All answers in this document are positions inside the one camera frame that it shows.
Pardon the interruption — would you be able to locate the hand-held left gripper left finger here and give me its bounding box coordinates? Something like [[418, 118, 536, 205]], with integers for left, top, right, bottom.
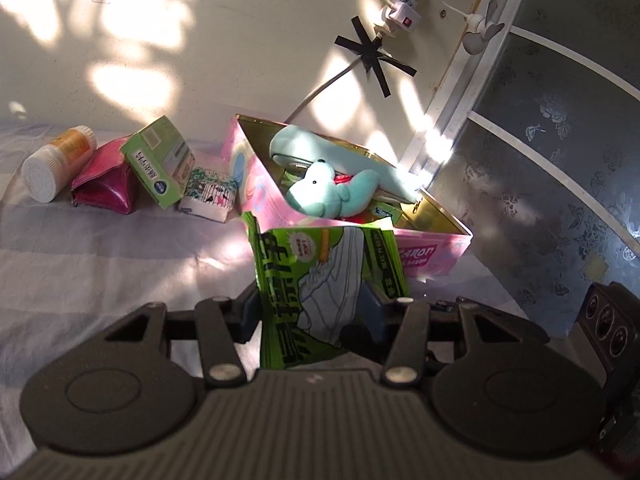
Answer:
[[102, 284, 263, 388]]

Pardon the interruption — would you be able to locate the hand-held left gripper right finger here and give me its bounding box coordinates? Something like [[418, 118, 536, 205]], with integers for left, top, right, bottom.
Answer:
[[361, 280, 551, 387]]

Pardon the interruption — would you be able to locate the green plastic packet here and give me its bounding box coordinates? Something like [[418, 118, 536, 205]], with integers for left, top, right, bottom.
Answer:
[[241, 212, 412, 371]]

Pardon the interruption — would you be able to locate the small blue-green box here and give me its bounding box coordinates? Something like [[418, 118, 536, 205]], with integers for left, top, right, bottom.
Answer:
[[372, 200, 406, 226]]

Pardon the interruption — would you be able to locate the pink tin box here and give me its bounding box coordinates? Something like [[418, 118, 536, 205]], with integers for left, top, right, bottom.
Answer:
[[221, 114, 473, 281]]

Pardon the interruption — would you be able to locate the teal plush toy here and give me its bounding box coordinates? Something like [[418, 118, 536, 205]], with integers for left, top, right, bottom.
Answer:
[[269, 125, 426, 206]]

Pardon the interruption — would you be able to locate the green carton box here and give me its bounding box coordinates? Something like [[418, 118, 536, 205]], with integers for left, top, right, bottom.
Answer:
[[120, 115, 197, 210]]

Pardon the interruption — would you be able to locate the magenta pouch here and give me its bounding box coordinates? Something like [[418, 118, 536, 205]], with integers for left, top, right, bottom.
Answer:
[[70, 136, 137, 217]]

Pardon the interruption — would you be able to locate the white bottle orange label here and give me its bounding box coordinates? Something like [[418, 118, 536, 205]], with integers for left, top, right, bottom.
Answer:
[[21, 126, 97, 204]]

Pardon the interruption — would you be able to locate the printed white tissue pack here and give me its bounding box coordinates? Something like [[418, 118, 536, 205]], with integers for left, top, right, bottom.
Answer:
[[178, 167, 240, 223]]

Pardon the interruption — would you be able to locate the floral sliding door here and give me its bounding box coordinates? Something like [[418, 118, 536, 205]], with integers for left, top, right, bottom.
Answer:
[[400, 0, 640, 321]]

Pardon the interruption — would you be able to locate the black tape cross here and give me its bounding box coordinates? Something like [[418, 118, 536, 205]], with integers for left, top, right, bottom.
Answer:
[[335, 16, 417, 99]]

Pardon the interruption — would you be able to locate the small white fan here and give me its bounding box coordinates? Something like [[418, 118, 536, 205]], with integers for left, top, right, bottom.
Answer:
[[440, 0, 512, 56]]

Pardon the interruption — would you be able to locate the white power strip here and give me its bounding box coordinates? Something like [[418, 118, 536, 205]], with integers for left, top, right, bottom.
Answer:
[[379, 0, 441, 31]]

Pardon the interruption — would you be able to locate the thick white power cable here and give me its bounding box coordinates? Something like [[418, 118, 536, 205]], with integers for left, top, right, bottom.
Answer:
[[286, 55, 361, 126]]

